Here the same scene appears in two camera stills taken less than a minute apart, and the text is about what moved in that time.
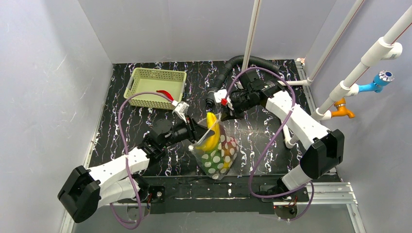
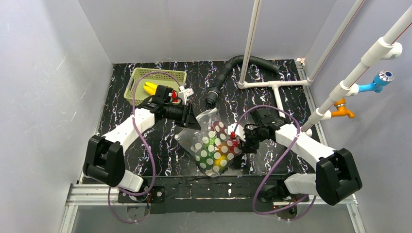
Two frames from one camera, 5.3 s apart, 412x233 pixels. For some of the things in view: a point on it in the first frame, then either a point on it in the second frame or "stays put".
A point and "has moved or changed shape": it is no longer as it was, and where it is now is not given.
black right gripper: x=233 y=105 -> x=246 y=138
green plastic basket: x=151 y=80 stays put
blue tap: x=383 y=78 stays put
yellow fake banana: x=213 y=125 -> x=150 y=88
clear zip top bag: x=215 y=150 stays put
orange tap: x=341 y=109 stays put
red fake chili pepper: x=165 y=93 has moved or changed shape
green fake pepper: x=213 y=161 -> x=212 y=141
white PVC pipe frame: x=390 y=47 stays put
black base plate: x=235 y=194 stays put
